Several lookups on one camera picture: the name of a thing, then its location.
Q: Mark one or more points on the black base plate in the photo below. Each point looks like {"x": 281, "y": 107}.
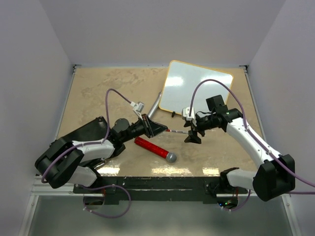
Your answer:
{"x": 160, "y": 189}

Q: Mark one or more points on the red toy microphone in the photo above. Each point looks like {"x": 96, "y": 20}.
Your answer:
{"x": 170, "y": 157}

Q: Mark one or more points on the silver toy microphone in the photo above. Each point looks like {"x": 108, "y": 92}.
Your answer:
{"x": 154, "y": 106}

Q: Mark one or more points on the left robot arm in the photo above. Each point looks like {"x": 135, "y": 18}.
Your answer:
{"x": 69, "y": 159}

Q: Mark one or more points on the red whiteboard marker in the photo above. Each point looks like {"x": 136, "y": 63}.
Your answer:
{"x": 177, "y": 131}

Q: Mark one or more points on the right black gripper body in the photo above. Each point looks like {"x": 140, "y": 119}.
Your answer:
{"x": 205, "y": 123}

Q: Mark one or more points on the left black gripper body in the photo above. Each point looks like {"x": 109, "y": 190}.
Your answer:
{"x": 137, "y": 129}

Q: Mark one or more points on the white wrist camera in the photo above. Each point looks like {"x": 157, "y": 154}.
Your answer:
{"x": 188, "y": 114}
{"x": 137, "y": 107}

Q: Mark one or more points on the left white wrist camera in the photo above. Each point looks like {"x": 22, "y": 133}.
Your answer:
{"x": 137, "y": 107}

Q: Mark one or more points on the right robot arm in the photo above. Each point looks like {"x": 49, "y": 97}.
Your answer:
{"x": 274, "y": 175}

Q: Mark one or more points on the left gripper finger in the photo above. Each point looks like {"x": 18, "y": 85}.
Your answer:
{"x": 155, "y": 128}
{"x": 145, "y": 116}

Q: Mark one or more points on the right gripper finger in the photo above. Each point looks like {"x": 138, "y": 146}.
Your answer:
{"x": 188, "y": 124}
{"x": 192, "y": 137}

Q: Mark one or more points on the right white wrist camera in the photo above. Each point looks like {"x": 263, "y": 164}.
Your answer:
{"x": 188, "y": 114}

